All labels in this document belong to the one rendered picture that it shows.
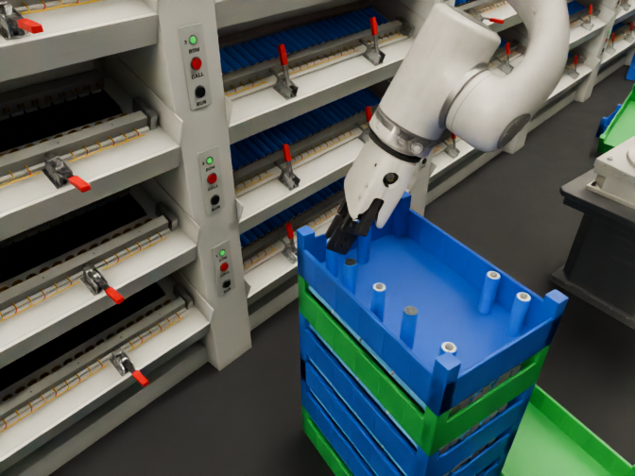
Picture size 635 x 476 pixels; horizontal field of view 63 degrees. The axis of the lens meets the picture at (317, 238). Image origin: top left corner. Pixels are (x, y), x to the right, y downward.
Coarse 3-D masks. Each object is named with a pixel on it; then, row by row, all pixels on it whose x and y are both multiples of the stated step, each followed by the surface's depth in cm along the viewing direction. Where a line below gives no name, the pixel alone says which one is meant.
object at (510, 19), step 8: (496, 8) 148; (504, 8) 150; (512, 8) 151; (488, 16) 143; (496, 16) 145; (504, 16) 146; (512, 16) 149; (488, 24) 140; (496, 24) 144; (504, 24) 148; (512, 24) 154; (496, 32) 149
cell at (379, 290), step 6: (378, 282) 66; (372, 288) 65; (378, 288) 65; (384, 288) 65; (372, 294) 66; (378, 294) 65; (384, 294) 65; (372, 300) 66; (378, 300) 66; (384, 300) 66; (372, 306) 67; (378, 306) 66; (384, 306) 67; (372, 312) 67; (378, 312) 67
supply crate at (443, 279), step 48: (384, 240) 84; (432, 240) 80; (336, 288) 69; (432, 288) 75; (480, 288) 74; (384, 336) 62; (432, 336) 67; (480, 336) 67; (528, 336) 61; (432, 384) 57; (480, 384) 60
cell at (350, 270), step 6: (348, 258) 70; (348, 264) 69; (354, 264) 69; (348, 270) 69; (354, 270) 69; (348, 276) 70; (354, 276) 70; (348, 282) 70; (354, 282) 70; (348, 288) 71; (354, 288) 71; (354, 294) 72
